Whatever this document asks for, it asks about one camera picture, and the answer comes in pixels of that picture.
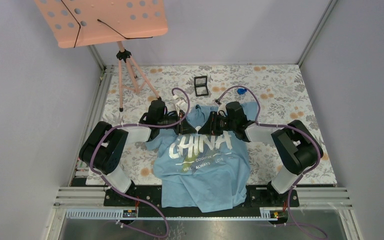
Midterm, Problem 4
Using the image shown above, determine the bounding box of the pink music stand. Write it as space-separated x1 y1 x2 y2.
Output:
35 0 168 99

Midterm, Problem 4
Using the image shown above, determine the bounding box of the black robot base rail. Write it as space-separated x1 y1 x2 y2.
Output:
103 181 301 216

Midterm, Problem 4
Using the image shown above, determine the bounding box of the small blue plastic piece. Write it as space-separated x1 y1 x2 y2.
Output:
236 88 248 95

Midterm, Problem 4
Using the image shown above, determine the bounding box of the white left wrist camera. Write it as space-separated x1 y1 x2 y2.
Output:
172 94 188 114

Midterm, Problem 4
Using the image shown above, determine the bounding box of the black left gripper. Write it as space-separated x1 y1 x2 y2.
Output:
158 110 198 136

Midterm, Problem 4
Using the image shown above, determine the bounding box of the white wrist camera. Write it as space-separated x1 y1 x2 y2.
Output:
172 94 188 114
214 99 228 117

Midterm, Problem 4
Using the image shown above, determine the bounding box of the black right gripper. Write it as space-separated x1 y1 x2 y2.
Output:
198 110 237 136

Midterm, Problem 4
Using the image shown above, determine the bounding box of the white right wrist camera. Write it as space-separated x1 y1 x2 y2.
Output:
214 99 228 117

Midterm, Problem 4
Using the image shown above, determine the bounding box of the light blue printed t-shirt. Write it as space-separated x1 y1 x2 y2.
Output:
144 101 261 214

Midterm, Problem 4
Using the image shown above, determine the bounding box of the floral patterned table mat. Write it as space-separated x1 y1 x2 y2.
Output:
94 65 337 185

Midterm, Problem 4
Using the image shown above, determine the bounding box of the slotted white cable duct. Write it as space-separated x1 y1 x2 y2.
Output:
66 206 288 221

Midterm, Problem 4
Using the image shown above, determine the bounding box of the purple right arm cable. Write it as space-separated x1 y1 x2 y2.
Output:
213 85 329 240

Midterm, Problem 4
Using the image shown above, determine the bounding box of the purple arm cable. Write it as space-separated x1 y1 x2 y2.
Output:
213 85 329 240
89 87 192 239

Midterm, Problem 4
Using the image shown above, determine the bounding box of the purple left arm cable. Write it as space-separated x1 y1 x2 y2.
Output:
89 87 192 239

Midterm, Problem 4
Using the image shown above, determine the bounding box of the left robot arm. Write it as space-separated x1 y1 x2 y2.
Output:
78 99 197 206

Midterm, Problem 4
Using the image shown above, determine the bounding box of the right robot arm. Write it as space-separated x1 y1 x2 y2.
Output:
198 101 324 206

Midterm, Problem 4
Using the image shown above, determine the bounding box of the black square brooch box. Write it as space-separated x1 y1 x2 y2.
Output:
193 75 210 97

